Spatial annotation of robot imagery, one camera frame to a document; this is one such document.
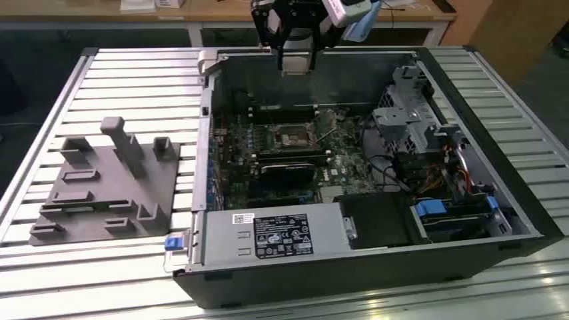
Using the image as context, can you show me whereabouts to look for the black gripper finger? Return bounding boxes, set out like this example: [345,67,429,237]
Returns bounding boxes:
[309,15,344,71]
[252,6,290,71]

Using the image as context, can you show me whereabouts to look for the silver CPU plate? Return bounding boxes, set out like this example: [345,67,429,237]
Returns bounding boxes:
[282,57,312,75]

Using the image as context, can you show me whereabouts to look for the black RAM slot white clips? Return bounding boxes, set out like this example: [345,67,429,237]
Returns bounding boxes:
[249,113,320,119]
[248,104,320,111]

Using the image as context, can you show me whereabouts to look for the metal CPU socket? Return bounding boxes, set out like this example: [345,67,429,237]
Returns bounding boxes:
[265,123,321,150]

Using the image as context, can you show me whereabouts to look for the grey metal drive cage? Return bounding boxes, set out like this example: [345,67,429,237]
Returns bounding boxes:
[370,65,450,155]

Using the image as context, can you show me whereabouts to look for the green motherboard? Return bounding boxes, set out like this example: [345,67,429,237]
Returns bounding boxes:
[208,105,394,211]

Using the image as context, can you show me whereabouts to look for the wooden desk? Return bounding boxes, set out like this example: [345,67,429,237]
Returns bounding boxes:
[0,0,458,47]

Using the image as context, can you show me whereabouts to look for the wooden cabinet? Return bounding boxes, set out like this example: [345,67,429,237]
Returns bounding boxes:
[466,0,569,88]

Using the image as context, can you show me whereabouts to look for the black graphics card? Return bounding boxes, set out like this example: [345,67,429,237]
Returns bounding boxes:
[257,161,314,187]

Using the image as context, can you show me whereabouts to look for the blue disk carrier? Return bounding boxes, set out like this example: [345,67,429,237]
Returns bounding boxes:
[413,197,450,219]

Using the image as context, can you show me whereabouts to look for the black plastic shroud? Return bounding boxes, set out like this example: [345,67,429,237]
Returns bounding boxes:
[340,193,419,250]

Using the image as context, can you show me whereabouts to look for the grey parts rack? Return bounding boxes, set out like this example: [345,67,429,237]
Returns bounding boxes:
[26,116,182,247]

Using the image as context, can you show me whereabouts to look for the grey power supply unit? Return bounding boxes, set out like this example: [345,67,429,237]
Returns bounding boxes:
[190,203,352,271]

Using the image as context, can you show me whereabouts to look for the green RAM stick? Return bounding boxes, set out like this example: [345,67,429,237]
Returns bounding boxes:
[54,201,114,211]

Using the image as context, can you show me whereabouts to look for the black open PC case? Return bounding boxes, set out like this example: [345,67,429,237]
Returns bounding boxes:
[172,45,565,309]

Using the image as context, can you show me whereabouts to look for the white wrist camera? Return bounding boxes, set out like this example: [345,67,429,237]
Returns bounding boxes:
[322,0,370,28]

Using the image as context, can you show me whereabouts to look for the black cable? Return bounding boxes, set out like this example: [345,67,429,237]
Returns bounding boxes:
[362,152,415,195]

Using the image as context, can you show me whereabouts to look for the orange yellow wire bundle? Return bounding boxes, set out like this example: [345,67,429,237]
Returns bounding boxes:
[417,162,473,198]

